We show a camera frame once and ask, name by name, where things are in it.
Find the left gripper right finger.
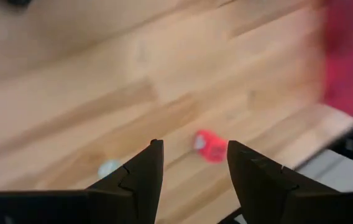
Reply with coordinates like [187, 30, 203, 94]
[227, 140, 353, 224]

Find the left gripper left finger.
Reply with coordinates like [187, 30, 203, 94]
[0, 139, 164, 224]

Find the mint green small case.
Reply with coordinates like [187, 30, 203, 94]
[98, 159, 123, 180]

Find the pink small case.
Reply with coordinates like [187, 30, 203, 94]
[193, 129, 229, 164]

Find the pink plastic bin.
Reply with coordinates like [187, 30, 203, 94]
[321, 0, 353, 119]

